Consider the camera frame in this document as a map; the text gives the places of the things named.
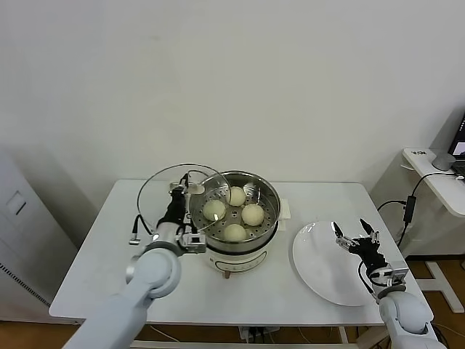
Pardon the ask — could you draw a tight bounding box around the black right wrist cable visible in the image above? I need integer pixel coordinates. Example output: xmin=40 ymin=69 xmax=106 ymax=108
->
xmin=357 ymin=261 xmax=382 ymax=296

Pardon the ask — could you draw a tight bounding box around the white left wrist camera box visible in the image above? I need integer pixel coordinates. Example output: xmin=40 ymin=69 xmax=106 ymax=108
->
xmin=180 ymin=234 xmax=207 ymax=255

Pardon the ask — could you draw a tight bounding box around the white rectangular table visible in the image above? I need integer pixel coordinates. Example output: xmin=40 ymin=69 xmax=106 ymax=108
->
xmin=49 ymin=180 xmax=435 ymax=349

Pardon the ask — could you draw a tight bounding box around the white power strip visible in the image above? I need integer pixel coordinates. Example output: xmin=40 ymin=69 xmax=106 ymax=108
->
xmin=238 ymin=326 xmax=280 ymax=345

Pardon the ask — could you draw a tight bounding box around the large white round plate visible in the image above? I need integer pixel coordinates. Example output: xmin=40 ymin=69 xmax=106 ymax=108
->
xmin=292 ymin=220 xmax=388 ymax=308

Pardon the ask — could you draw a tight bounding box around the round glass pot lid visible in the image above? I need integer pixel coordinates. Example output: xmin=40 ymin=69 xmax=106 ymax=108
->
xmin=136 ymin=164 xmax=233 ymax=236

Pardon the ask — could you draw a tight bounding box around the grey round desk gadget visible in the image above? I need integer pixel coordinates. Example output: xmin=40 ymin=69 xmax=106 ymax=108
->
xmin=432 ymin=152 xmax=457 ymax=172

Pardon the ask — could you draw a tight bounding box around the white steamed baozi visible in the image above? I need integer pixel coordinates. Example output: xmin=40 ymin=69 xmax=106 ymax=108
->
xmin=241 ymin=204 xmax=265 ymax=226
xmin=222 ymin=223 xmax=247 ymax=244
xmin=227 ymin=186 xmax=247 ymax=207
xmin=203 ymin=200 xmax=227 ymax=222

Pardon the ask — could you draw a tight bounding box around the grey metal cabinet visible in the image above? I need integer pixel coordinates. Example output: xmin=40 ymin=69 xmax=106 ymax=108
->
xmin=0 ymin=148 xmax=79 ymax=324

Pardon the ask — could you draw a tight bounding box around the cream electric cooking pot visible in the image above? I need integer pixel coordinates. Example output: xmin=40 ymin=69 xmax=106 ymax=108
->
xmin=195 ymin=198 xmax=293 ymax=281

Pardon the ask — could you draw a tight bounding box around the perforated steel steamer basket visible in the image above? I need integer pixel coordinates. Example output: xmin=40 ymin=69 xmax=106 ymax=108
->
xmin=188 ymin=172 xmax=283 ymax=252

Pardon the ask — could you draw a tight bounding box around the white side desk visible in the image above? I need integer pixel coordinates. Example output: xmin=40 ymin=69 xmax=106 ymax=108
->
xmin=370 ymin=147 xmax=465 ymax=313

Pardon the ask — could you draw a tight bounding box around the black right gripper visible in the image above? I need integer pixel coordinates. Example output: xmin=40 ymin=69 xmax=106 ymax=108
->
xmin=331 ymin=217 xmax=388 ymax=270

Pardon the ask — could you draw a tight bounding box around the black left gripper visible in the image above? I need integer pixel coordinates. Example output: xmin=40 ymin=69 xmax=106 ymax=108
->
xmin=165 ymin=173 xmax=192 ymax=226

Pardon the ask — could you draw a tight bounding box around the dark open laptop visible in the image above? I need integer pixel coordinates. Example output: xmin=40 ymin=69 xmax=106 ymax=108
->
xmin=447 ymin=112 xmax=465 ymax=175

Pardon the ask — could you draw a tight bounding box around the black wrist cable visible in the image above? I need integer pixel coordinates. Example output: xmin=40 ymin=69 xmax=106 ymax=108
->
xmin=129 ymin=214 xmax=157 ymax=246
xmin=357 ymin=261 xmax=382 ymax=296

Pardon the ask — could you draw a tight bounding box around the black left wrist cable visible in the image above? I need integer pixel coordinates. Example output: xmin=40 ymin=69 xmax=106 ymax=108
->
xmin=129 ymin=214 xmax=157 ymax=246

